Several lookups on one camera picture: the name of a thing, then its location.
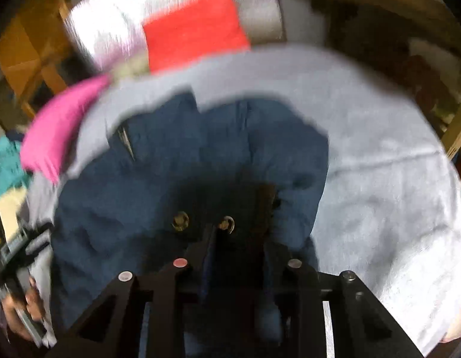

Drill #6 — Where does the navy blue jacket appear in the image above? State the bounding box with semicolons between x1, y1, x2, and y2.
49;91;330;358

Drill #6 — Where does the wooden spindle chair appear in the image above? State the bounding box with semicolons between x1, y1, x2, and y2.
19;0;97;118

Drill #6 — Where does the grey bed blanket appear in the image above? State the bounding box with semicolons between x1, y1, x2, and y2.
27;45;461;357

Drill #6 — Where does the brown wooden shelf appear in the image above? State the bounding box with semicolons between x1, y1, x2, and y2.
0;5;54;98

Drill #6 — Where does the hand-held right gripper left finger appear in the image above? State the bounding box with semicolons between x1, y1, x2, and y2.
47;227;219;358

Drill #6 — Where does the pink cushion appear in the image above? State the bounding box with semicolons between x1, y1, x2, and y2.
21;75;112;184

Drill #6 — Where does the person's left hand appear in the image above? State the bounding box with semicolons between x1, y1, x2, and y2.
1;277;47;342

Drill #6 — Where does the red cushion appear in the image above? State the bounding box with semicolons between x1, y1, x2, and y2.
143;0;251;72

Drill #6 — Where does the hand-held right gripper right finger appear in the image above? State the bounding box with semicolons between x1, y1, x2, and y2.
261;240;425;358

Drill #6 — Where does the teal cloth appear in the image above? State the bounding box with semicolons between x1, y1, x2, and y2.
0;136;33;203

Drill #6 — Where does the silver foil insulating mat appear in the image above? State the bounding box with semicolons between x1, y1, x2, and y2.
64;0;285;72

